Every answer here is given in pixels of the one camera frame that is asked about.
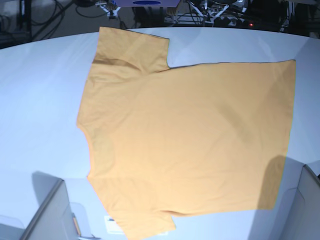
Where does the white label on table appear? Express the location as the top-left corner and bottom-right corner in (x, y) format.
(103, 215), (169, 236)

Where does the white base housing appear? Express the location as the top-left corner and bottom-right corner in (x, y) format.
(0, 172), (97, 240)
(248, 164), (320, 240)

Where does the blue and white box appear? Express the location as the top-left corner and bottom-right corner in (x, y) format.
(114, 0), (180, 7)

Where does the yellow T-shirt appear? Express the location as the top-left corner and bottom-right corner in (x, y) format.
(77, 27), (296, 240)

